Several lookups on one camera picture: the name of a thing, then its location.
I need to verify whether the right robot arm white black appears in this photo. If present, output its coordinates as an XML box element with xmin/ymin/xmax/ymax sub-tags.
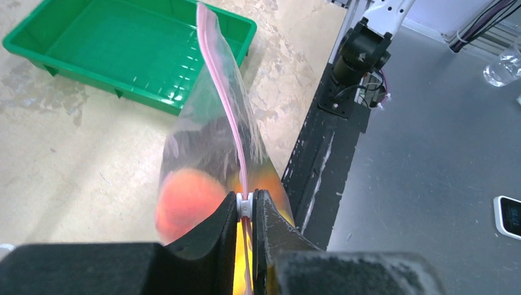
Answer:
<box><xmin>331</xmin><ymin>0</ymin><xmax>415</xmax><ymax>87</ymax></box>

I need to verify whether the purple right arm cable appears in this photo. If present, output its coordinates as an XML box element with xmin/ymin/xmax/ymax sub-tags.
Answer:
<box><xmin>449</xmin><ymin>0</ymin><xmax>521</xmax><ymax>53</ymax></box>

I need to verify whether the white smartphone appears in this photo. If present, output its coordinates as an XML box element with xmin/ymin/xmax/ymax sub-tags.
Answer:
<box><xmin>493</xmin><ymin>195</ymin><xmax>520</xmax><ymax>240</ymax></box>

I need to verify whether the clear glass cup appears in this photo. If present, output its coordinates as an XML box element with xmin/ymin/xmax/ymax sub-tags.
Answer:
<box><xmin>483</xmin><ymin>36</ymin><xmax>520</xmax><ymax>87</ymax></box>

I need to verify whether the green plastic tray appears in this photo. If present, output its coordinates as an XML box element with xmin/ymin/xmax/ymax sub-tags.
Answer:
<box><xmin>2</xmin><ymin>0</ymin><xmax>258</xmax><ymax>116</ymax></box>

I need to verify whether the clear pink zip top bag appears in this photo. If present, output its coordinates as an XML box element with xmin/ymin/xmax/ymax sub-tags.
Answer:
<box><xmin>154</xmin><ymin>2</ymin><xmax>296</xmax><ymax>295</ymax></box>

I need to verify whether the orange green toy mango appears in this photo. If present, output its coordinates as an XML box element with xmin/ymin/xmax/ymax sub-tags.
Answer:
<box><xmin>248</xmin><ymin>166</ymin><xmax>295</xmax><ymax>226</ymax></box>

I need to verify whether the toy peach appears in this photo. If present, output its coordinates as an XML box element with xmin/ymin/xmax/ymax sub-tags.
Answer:
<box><xmin>155</xmin><ymin>168</ymin><xmax>227</xmax><ymax>244</ymax></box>

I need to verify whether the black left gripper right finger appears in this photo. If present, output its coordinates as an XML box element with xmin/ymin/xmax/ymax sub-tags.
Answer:
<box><xmin>252</xmin><ymin>190</ymin><xmax>445</xmax><ymax>294</ymax></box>

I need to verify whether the yellow toy bell pepper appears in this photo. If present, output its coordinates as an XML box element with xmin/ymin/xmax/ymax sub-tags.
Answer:
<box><xmin>233</xmin><ymin>221</ymin><xmax>253</xmax><ymax>295</ymax></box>

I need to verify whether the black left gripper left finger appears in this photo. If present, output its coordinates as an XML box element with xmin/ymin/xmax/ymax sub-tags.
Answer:
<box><xmin>1</xmin><ymin>193</ymin><xmax>238</xmax><ymax>294</ymax></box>

